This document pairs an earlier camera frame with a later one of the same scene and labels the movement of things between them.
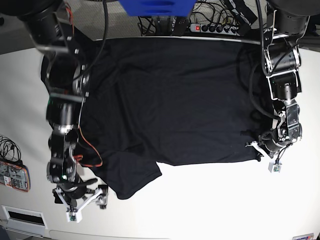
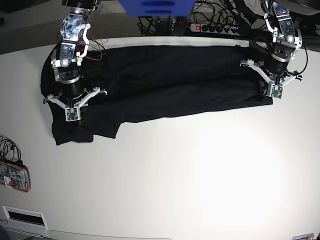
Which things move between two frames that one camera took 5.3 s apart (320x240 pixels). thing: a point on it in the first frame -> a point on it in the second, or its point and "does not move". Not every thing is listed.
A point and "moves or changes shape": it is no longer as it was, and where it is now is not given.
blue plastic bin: (158, 8) does not move
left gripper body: (74, 190) -> (72, 90)
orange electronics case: (15, 176) does not move
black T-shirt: (167, 100) moves or changes shape
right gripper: (267, 139) -> (275, 66)
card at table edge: (309, 236) does not move
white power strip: (214, 29) does not move
